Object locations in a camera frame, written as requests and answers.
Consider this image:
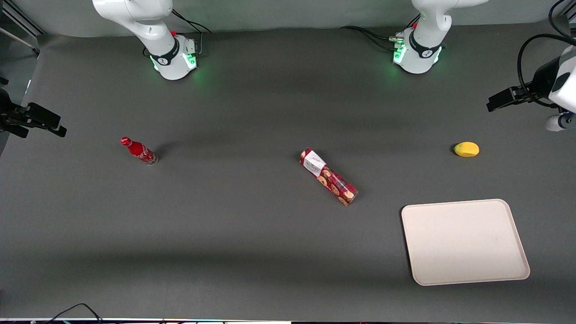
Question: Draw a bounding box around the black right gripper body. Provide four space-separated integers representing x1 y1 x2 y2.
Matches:
0 88 30 139

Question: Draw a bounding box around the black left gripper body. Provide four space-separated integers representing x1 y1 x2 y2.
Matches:
517 56 562 108

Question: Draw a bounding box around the red cookie box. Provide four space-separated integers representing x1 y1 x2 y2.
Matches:
300 147 359 207

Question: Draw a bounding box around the beige plastic tray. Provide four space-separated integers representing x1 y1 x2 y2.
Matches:
400 198 531 287

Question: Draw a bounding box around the yellow lemon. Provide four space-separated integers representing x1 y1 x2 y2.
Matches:
453 141 480 158

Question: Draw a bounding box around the red cola bottle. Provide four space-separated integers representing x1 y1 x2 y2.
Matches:
120 136 159 166

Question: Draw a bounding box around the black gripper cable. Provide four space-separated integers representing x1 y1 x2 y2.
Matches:
517 33 576 109

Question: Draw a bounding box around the black hanging cable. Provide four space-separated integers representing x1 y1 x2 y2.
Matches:
548 0 576 42

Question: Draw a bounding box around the aluminium frame rail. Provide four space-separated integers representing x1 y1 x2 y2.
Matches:
0 0 46 56

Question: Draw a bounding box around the black left arm base cable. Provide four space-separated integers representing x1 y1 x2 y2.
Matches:
340 13 421 51

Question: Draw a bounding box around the black arm base cable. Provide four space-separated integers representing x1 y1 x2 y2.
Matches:
143 8 212 58
340 13 421 51

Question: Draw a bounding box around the black right arm base cable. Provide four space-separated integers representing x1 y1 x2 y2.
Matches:
143 8 212 58

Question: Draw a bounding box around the thin black table-edge cable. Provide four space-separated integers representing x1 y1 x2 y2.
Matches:
31 302 105 324

